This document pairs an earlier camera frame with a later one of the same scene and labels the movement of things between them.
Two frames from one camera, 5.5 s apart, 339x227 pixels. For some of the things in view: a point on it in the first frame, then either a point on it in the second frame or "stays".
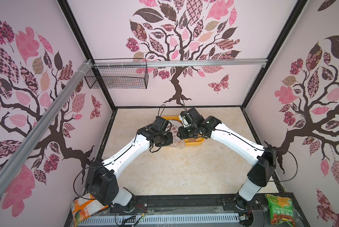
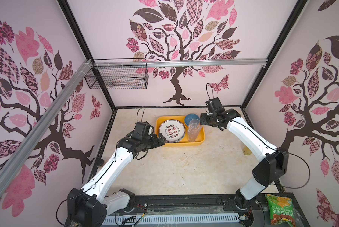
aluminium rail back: (184, 62) stays
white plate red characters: (173, 126) stays
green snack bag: (281, 210) stays
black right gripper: (181, 133) to (202, 117)
